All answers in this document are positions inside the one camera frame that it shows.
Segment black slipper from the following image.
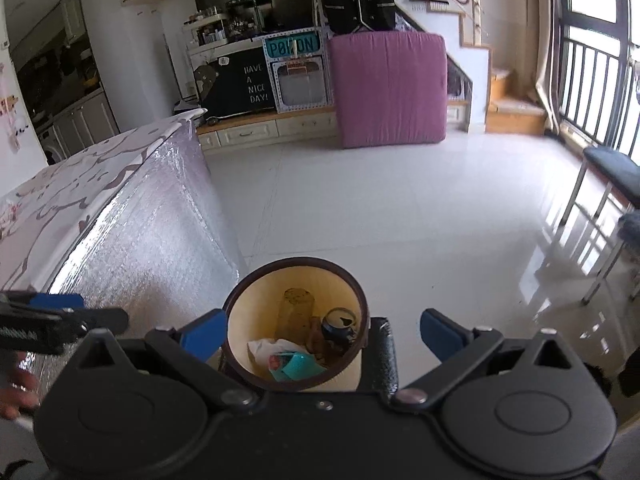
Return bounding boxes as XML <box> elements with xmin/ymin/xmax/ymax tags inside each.
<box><xmin>582</xmin><ymin>362</ymin><xmax>614</xmax><ymax>402</ymax></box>
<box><xmin>617</xmin><ymin>354</ymin><xmax>640</xmax><ymax>400</ymax></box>

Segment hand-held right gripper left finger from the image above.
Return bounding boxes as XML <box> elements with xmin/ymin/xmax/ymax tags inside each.
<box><xmin>75</xmin><ymin>309</ymin><xmax>258</xmax><ymax>408</ymax></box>

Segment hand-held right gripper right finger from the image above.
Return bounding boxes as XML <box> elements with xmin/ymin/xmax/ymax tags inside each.
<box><xmin>392</xmin><ymin>308</ymin><xmax>583</xmax><ymax>411</ymax></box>

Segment white tissue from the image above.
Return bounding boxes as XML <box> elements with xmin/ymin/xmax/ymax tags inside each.
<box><xmin>247</xmin><ymin>338</ymin><xmax>302</xmax><ymax>377</ymax></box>

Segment dark padded metal chair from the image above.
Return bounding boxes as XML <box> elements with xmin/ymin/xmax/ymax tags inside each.
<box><xmin>581</xmin><ymin>211</ymin><xmax>640</xmax><ymax>307</ymax></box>
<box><xmin>559</xmin><ymin>146</ymin><xmax>640</xmax><ymax>231</ymax></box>

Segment black lettered board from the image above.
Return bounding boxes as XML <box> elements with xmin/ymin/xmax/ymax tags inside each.
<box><xmin>192</xmin><ymin>47</ymin><xmax>277</xmax><ymax>122</ymax></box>

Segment clear plastic bottle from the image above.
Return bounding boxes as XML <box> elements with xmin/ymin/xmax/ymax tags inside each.
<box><xmin>276</xmin><ymin>287</ymin><xmax>317</xmax><ymax>350</ymax></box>

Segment dark drink can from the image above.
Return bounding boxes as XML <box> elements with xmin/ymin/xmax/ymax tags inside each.
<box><xmin>320</xmin><ymin>307</ymin><xmax>359</xmax><ymax>347</ymax></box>

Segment pink folded mattress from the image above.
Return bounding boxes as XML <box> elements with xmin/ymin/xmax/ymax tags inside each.
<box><xmin>327</xmin><ymin>31</ymin><xmax>449</xmax><ymax>150</ymax></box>

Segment teal snack packet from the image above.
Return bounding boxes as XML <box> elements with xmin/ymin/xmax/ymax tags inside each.
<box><xmin>269</xmin><ymin>351</ymin><xmax>327</xmax><ymax>382</ymax></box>

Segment white perforated pet carrier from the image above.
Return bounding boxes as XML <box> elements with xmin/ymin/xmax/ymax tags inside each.
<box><xmin>262</xmin><ymin>27</ymin><xmax>334</xmax><ymax>114</ymax></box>

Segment round wooden waste bin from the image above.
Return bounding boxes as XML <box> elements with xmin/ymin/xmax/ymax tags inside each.
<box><xmin>220</xmin><ymin>257</ymin><xmax>372</xmax><ymax>394</ymax></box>

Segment wooden staircase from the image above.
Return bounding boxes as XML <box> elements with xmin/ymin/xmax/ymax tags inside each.
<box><xmin>389</xmin><ymin>0</ymin><xmax>549</xmax><ymax>137</ymax></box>

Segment cream drawer cabinet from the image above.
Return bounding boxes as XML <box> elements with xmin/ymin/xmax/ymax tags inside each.
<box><xmin>195</xmin><ymin>106</ymin><xmax>342</xmax><ymax>155</ymax></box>

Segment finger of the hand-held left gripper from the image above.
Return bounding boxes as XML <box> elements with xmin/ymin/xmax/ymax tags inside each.
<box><xmin>0</xmin><ymin>290</ymin><xmax>87</xmax><ymax>312</ymax></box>
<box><xmin>0</xmin><ymin>307</ymin><xmax>131</xmax><ymax>357</ymax></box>

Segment cream kitchen cabinets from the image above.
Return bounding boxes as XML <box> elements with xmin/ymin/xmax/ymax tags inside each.
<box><xmin>10</xmin><ymin>0</ymin><xmax>122</xmax><ymax>163</ymax></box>

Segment beige curtain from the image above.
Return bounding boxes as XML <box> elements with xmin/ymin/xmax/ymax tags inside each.
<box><xmin>531</xmin><ymin>0</ymin><xmax>568</xmax><ymax>135</ymax></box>

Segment black window railing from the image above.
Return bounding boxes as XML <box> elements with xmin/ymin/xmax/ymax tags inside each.
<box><xmin>550</xmin><ymin>0</ymin><xmax>640</xmax><ymax>173</ymax></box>

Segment white refrigerator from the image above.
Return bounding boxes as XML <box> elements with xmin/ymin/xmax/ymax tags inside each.
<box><xmin>0</xmin><ymin>0</ymin><xmax>52</xmax><ymax>198</ymax></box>

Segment person's left hand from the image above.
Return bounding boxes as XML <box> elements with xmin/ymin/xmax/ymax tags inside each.
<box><xmin>0</xmin><ymin>351</ymin><xmax>42</xmax><ymax>422</ymax></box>

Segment white shelf with bottles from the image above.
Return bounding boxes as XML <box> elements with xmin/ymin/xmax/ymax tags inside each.
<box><xmin>181</xmin><ymin>0</ymin><xmax>275</xmax><ymax>56</ymax></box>

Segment black textured object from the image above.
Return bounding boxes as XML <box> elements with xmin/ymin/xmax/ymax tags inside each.
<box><xmin>366</xmin><ymin>316</ymin><xmax>399</xmax><ymax>402</ymax></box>

